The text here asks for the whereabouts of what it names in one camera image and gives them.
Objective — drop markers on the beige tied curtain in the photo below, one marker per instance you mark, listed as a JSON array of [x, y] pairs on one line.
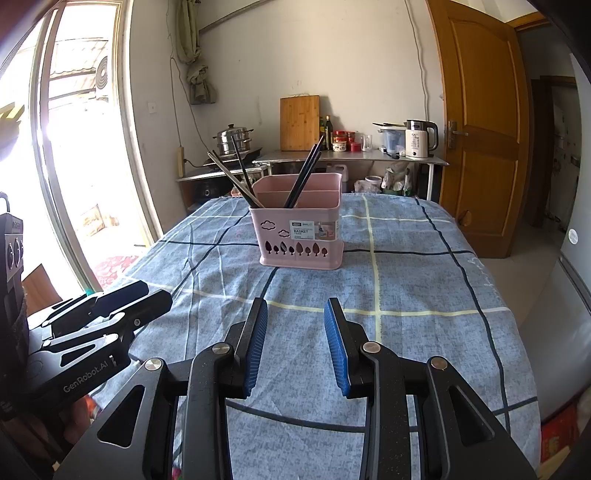
[[196, 78]]

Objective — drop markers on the dark oil bottle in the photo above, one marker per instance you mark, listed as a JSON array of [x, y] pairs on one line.
[[329, 136]]

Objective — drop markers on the black induction cooker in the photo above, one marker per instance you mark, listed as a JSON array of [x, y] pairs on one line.
[[221, 161]]

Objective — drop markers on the black chopstick silver band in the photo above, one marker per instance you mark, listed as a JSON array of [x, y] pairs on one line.
[[293, 197]]

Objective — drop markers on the wooden door frame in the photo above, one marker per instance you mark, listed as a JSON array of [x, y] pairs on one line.
[[531, 22]]

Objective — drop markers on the black kitchen appliance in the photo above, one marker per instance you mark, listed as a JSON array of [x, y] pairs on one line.
[[210, 193]]

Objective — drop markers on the white printed jar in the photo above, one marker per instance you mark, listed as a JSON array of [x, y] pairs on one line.
[[340, 147]]

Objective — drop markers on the beige power strip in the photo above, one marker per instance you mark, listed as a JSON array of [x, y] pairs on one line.
[[180, 161]]

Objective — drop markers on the cream chopstick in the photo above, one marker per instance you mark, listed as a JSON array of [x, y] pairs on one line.
[[226, 170]]

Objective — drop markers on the red lid jar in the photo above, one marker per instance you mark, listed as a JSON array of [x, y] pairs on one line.
[[340, 136]]

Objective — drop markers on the low steel shelf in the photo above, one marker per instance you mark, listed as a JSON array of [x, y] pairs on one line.
[[198, 175]]

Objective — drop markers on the blue checked tablecloth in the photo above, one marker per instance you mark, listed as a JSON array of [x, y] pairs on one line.
[[415, 286]]

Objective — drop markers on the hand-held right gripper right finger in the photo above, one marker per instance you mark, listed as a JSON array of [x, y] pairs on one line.
[[336, 346]]

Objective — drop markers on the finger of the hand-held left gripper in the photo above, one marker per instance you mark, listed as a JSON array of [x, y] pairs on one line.
[[122, 295], [147, 307]]

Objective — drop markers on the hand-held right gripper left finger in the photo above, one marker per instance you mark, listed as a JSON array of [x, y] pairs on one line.
[[256, 346]]

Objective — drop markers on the clear glass cup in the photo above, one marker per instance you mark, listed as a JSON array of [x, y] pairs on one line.
[[367, 143]]

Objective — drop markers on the wooden door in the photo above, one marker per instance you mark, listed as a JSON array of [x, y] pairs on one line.
[[480, 115]]

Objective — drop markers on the black chopstick gold band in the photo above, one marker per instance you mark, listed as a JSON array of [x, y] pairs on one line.
[[304, 171]]

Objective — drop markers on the clear lidded plastic container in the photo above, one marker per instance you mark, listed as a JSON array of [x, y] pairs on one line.
[[390, 138]]

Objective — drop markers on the stainless steel table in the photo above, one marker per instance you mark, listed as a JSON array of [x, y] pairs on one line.
[[360, 156]]

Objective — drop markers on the white ceramic pot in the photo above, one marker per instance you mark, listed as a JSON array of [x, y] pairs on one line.
[[372, 183]]

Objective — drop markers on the crumpled plastic bags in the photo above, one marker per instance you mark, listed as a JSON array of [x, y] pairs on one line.
[[397, 180]]

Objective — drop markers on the red patterned rug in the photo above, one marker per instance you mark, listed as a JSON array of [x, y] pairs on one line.
[[115, 270]]

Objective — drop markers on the steel steamer pot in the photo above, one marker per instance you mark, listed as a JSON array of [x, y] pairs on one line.
[[233, 141]]

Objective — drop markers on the white electric kettle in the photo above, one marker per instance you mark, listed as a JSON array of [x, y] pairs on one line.
[[418, 143]]

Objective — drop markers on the wooden cutting board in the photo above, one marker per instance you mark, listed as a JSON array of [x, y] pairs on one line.
[[299, 122]]

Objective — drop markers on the white jerry can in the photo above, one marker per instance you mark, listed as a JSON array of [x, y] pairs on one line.
[[337, 171]]

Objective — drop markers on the dark sauce bottle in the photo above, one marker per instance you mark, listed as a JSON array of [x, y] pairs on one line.
[[322, 136]]

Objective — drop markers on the pink plastic basket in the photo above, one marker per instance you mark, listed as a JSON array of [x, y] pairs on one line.
[[281, 214]]

